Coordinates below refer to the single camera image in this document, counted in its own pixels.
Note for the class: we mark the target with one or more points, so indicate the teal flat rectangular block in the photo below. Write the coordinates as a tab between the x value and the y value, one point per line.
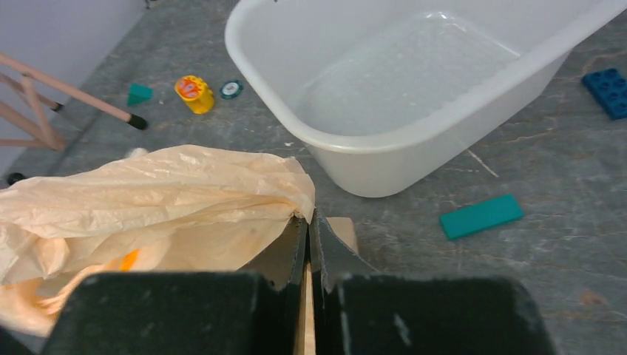
480	217

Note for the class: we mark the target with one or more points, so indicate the cream banana print plastic bag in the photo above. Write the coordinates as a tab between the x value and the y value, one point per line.
183	208

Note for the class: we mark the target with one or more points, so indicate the white plastic basin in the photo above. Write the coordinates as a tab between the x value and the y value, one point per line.
382	93

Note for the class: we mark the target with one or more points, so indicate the yellow orange toy cylinder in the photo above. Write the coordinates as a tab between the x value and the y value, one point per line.
195	93

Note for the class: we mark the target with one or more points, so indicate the blue lego brick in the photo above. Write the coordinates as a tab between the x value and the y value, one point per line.
608	88

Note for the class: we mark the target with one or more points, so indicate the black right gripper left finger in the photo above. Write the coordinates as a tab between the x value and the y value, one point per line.
254	310

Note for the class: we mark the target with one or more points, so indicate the green white poker chip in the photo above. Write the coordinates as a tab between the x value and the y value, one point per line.
231	89

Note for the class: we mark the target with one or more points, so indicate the teal wedge block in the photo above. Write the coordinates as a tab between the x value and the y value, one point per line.
138	94

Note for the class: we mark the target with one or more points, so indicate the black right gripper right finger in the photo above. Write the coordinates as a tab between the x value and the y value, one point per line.
359	310

